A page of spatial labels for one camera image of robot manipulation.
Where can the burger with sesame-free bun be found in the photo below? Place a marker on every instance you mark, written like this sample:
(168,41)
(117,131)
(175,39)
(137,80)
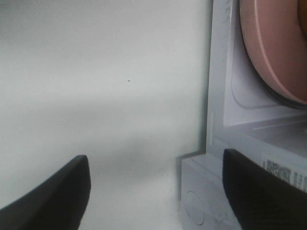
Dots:
(302,15)

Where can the round white door release button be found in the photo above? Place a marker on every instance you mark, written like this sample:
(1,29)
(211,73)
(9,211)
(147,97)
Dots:
(194,208)

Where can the glass microwave turntable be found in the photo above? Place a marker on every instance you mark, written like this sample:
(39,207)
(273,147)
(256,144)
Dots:
(281,99)

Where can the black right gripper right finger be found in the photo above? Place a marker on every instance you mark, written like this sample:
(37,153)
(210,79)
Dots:
(260,200)

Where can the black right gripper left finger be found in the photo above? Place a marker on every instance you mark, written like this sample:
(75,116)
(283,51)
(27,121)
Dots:
(59,203)

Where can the white warning label sticker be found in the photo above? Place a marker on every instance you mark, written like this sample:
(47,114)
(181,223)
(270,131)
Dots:
(293,175)

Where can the pink round plate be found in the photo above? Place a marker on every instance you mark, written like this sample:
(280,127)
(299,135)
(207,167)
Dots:
(276,45)

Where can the white microwave oven body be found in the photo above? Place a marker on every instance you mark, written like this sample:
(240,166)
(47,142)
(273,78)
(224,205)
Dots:
(241,116)

